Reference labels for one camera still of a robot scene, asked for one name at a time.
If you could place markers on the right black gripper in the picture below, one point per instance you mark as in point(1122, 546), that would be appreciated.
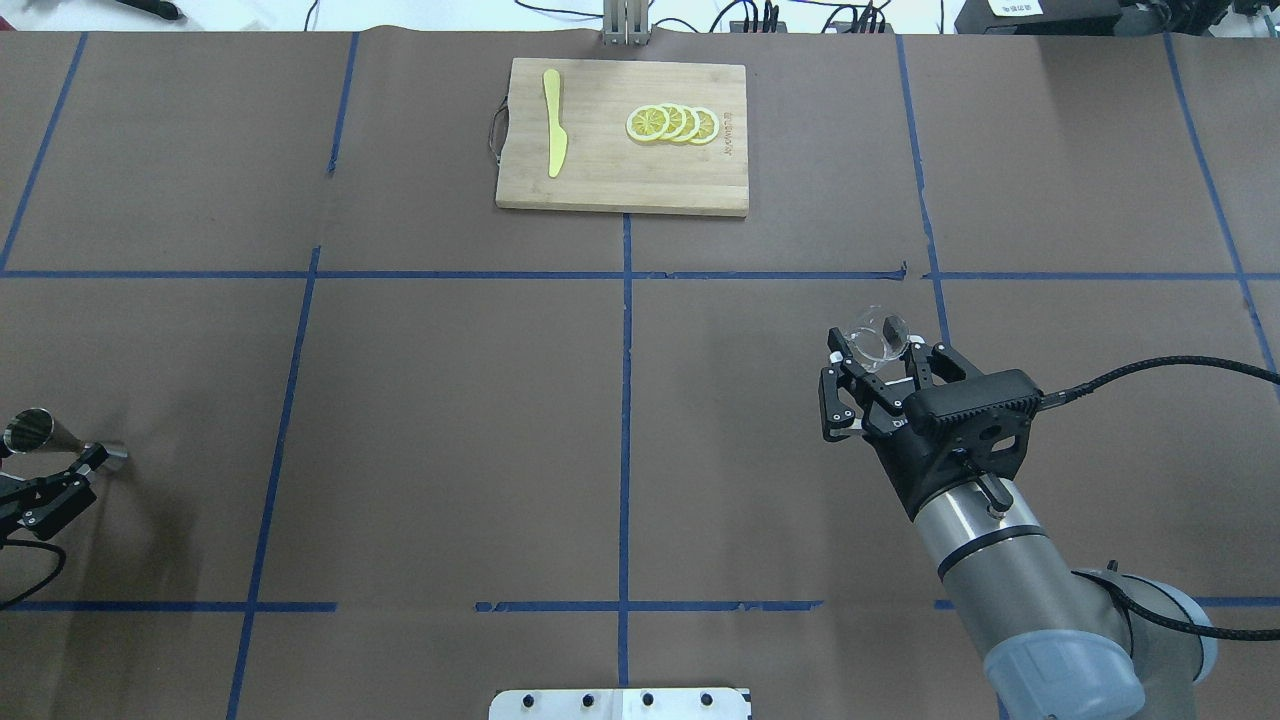
point(901, 462)

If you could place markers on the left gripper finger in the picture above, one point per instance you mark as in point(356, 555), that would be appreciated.
point(44, 506)

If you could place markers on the clear glass shaker cup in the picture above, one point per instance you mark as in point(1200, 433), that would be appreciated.
point(877, 337)

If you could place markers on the steel measuring jigger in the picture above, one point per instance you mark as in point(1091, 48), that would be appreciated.
point(37, 431)

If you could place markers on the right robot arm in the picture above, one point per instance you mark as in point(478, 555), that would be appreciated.
point(1055, 642)

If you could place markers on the lemon slice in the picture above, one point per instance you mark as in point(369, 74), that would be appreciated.
point(692, 125)
point(648, 123)
point(709, 127)
point(676, 121)

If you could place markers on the bamboo cutting board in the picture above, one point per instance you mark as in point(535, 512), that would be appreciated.
point(605, 170)

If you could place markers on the yellow plastic knife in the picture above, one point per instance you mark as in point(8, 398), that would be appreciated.
point(558, 140)

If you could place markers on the black rod tool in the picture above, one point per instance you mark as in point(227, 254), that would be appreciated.
point(162, 9)

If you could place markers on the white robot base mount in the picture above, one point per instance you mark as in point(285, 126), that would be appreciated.
point(623, 703)

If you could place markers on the aluminium frame post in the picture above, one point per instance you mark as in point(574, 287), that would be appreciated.
point(626, 23)

